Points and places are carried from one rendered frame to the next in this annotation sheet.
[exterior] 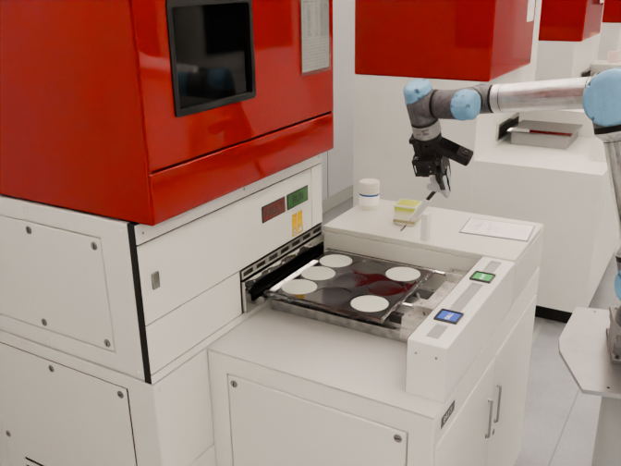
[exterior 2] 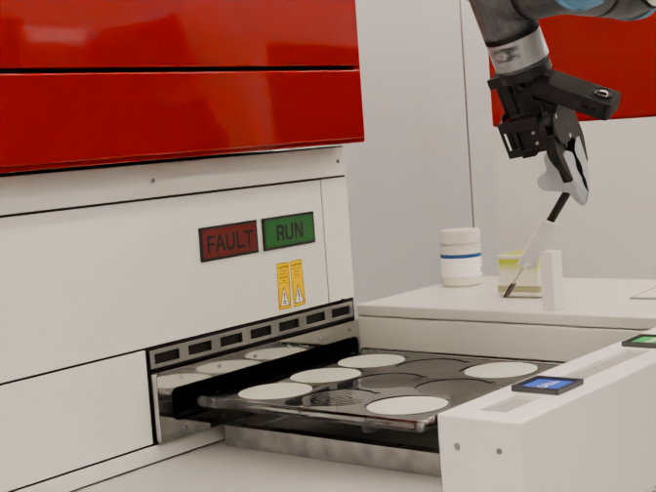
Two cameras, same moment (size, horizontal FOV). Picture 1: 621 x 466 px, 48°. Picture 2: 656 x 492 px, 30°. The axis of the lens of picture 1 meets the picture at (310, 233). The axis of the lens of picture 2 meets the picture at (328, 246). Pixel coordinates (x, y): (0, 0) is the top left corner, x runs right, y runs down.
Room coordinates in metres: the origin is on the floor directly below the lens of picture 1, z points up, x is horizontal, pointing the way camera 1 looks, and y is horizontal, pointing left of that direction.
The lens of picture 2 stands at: (0.17, -0.29, 1.25)
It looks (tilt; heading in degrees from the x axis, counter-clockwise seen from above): 5 degrees down; 9
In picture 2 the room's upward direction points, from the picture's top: 4 degrees counter-clockwise
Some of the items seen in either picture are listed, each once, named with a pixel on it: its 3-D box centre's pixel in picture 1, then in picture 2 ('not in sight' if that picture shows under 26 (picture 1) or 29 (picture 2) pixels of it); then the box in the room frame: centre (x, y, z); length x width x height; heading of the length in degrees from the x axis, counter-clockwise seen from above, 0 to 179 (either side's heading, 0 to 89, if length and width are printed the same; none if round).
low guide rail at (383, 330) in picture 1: (349, 322); (372, 453); (1.68, -0.10, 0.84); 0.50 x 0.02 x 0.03; 59
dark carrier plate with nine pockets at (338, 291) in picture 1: (350, 281); (387, 382); (1.81, -0.11, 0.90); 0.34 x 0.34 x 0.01; 59
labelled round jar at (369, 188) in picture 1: (369, 194); (461, 257); (2.28, -0.21, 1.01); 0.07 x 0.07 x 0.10
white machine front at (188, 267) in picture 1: (246, 249); (163, 309); (1.76, 0.18, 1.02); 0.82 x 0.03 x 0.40; 149
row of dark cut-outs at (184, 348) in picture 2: (284, 250); (260, 332); (1.91, 0.08, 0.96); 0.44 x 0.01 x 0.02; 149
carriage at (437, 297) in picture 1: (440, 308); not in sight; (1.69, -0.35, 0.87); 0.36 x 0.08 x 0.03; 149
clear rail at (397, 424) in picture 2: (320, 306); (303, 412); (1.66, -0.02, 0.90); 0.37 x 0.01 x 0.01; 59
